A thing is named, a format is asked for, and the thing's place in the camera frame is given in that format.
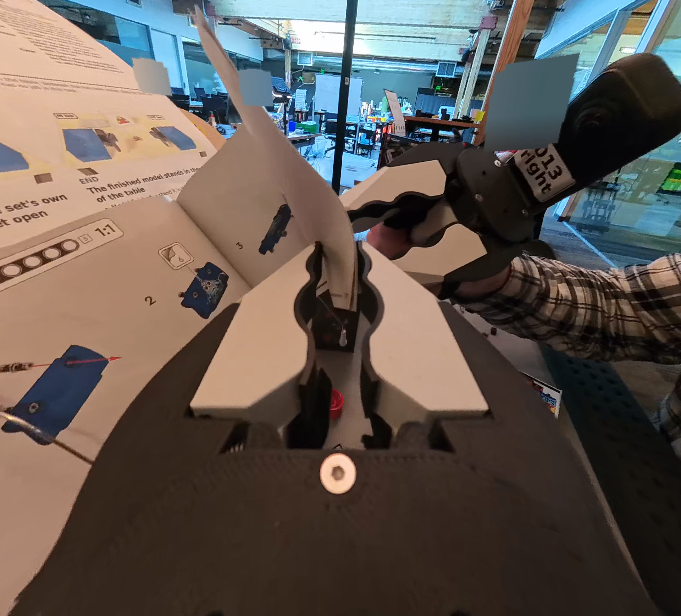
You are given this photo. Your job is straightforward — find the colourful sticker sheet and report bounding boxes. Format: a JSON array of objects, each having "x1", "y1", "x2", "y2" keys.
[{"x1": 524, "y1": 374, "x2": 563, "y2": 417}]

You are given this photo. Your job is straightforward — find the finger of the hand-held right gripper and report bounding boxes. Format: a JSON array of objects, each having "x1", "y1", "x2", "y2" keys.
[
  {"x1": 348, "y1": 196, "x2": 464, "y2": 249},
  {"x1": 339, "y1": 159, "x2": 449, "y2": 220}
]

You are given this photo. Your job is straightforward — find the person's right forearm plaid sleeve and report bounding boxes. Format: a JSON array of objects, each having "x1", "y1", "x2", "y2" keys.
[{"x1": 463, "y1": 253, "x2": 681, "y2": 441}]

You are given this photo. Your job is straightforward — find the toy building instruction booklet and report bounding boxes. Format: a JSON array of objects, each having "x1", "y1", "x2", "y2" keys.
[{"x1": 0, "y1": 4, "x2": 360, "y2": 611}]

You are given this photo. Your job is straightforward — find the white whiteboard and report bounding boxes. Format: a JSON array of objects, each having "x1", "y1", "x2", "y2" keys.
[{"x1": 315, "y1": 74, "x2": 364, "y2": 114}]

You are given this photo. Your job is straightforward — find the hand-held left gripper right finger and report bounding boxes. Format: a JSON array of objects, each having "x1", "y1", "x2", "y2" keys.
[{"x1": 356, "y1": 243, "x2": 489, "y2": 433}]

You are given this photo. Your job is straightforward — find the black stand pole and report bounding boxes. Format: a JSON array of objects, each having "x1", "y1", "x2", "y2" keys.
[{"x1": 331, "y1": 0, "x2": 365, "y2": 194}]

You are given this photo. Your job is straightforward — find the person's right hand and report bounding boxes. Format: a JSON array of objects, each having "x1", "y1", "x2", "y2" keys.
[{"x1": 366, "y1": 222, "x2": 515, "y2": 304}]

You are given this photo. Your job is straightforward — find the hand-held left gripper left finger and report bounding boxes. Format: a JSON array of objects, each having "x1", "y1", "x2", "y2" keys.
[{"x1": 190, "y1": 243, "x2": 324, "y2": 431}]

